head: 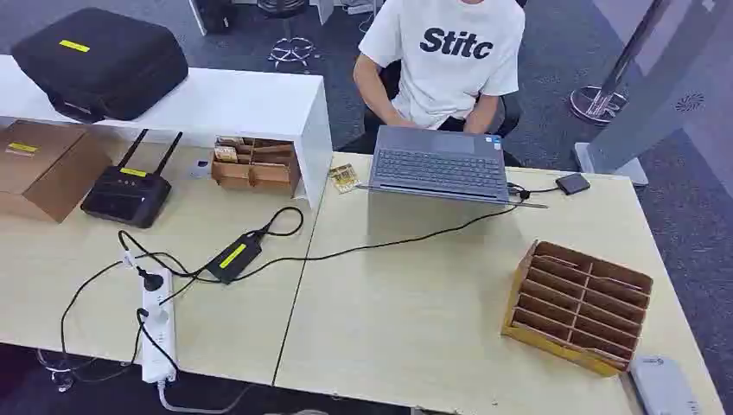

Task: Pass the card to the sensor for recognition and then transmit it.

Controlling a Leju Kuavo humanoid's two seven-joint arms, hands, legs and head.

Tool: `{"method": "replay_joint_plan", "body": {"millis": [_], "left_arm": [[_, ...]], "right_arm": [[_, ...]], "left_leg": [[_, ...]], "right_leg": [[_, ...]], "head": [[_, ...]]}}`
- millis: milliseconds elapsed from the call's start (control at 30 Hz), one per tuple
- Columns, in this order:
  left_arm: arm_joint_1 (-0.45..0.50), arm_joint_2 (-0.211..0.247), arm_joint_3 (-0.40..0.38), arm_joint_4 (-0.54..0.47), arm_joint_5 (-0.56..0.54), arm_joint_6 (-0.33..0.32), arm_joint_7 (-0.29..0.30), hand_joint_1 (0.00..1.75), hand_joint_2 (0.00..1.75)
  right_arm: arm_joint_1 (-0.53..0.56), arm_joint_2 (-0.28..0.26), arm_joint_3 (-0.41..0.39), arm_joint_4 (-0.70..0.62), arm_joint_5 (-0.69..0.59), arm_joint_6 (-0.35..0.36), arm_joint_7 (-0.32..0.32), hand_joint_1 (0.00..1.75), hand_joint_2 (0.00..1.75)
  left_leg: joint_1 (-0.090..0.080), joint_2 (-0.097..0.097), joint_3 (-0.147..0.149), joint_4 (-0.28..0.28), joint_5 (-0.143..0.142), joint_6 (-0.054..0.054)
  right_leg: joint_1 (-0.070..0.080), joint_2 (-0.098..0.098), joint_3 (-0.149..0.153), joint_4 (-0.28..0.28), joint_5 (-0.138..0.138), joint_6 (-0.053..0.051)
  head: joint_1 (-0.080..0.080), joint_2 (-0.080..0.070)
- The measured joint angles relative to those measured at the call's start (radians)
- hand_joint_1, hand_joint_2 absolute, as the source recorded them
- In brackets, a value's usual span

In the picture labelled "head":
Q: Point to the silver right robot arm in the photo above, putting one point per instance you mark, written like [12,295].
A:
[664,389]

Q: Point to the gold patterned card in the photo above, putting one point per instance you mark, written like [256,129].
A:
[344,178]

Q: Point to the grey laptop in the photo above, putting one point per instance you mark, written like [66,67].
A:
[438,166]

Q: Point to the small wooden card box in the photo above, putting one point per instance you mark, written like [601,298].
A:
[269,174]

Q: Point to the black power adapter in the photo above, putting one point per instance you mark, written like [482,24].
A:
[235,258]

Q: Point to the patterned card stack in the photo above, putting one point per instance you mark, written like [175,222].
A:
[225,153]

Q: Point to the person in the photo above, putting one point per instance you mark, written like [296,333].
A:
[452,74]

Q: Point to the small round white device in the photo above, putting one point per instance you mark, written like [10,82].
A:
[200,168]

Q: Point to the white desk shelf riser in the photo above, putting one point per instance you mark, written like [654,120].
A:
[229,103]

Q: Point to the small black external drive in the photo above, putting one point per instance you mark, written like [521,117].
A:
[572,184]

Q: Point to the chrome stool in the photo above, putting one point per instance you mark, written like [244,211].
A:
[283,6]

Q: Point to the large slotted wooden card box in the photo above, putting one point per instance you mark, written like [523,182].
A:
[578,309]

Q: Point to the black router with antennas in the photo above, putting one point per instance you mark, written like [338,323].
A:
[126,197]

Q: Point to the white power strip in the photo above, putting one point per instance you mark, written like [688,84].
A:
[157,332]

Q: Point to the black cabinet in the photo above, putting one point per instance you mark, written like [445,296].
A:
[215,14]

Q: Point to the black carrying case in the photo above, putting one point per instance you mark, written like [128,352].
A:
[109,68]

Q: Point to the grey display stand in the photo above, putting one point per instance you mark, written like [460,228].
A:
[658,86]

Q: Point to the brown cardboard box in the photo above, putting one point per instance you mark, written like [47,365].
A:
[40,166]

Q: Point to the chrome stanchion post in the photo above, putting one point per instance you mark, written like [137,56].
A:
[598,103]

